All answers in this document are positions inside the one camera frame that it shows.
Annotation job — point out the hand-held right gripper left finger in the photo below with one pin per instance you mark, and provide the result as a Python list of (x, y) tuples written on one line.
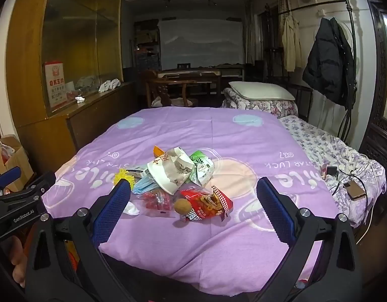
[(113, 207)]

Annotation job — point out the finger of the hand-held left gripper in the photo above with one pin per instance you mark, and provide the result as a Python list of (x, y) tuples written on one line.
[(9, 176), (39, 186)]

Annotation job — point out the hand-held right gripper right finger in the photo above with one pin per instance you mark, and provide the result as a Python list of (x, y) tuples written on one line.
[(275, 210)]

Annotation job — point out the white tissue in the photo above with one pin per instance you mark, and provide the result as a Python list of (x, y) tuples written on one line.
[(130, 209)]

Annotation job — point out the yellow spiky toy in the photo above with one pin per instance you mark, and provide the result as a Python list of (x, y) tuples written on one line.
[(122, 175)]

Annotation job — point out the blue face mask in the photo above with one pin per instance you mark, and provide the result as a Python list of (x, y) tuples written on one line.
[(143, 185)]

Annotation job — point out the clear red wrapper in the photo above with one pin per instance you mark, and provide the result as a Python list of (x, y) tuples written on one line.
[(155, 201)]

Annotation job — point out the white paper cup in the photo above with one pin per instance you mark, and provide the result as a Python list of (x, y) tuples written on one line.
[(163, 176)]

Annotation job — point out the brown round fruit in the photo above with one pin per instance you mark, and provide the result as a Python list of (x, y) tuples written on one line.
[(182, 207)]

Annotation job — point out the orange box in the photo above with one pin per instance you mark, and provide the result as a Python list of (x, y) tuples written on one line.
[(158, 151)]

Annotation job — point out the red snack packet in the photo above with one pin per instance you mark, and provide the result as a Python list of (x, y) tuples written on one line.
[(199, 214)]

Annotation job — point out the green snack packet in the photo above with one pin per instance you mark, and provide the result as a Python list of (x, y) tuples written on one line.
[(201, 163)]

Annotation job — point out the person's left hand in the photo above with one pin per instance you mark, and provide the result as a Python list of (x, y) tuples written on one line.
[(19, 258)]

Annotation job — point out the cardboard box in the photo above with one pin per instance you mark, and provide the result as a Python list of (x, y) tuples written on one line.
[(17, 160)]

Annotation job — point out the white plastic bag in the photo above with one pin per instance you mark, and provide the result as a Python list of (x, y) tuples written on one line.
[(6, 149)]

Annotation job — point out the black charger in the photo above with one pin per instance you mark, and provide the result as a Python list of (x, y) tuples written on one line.
[(332, 170)]

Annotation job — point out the floral bed sheet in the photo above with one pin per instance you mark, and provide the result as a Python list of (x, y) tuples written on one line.
[(313, 141)]

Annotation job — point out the gold smartphone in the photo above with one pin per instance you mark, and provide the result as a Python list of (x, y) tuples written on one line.
[(354, 190)]

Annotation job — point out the small crumpled white paper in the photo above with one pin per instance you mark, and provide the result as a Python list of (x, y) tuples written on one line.
[(80, 99)]

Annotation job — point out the folded floral quilt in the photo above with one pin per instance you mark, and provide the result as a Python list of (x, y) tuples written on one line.
[(275, 108)]

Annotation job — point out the red and white sign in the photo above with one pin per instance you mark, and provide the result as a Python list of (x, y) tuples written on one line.
[(56, 85)]

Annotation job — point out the wooden glass-front cabinet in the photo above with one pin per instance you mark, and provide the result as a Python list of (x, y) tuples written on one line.
[(30, 69)]

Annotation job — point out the purple printed blanket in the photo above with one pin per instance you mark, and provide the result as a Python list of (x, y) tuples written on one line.
[(187, 125)]

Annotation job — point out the white pillow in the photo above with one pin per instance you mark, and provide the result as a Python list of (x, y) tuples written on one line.
[(259, 90)]

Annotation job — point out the white cloth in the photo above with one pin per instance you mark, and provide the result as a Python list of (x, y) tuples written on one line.
[(108, 85)]

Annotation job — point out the wooden table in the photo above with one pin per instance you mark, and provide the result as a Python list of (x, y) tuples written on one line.
[(193, 73)]

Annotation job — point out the black puffer jacket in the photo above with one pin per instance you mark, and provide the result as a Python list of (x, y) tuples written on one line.
[(328, 63)]

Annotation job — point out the dark storage shelf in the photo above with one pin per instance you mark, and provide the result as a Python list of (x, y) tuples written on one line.
[(146, 53)]

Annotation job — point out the beige coat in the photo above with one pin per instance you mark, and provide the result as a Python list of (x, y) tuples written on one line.
[(291, 44)]

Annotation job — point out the black metal coat rack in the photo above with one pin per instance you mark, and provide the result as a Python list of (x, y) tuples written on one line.
[(348, 6)]

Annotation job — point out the dark wooden bed frame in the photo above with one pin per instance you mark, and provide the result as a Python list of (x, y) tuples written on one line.
[(303, 100)]

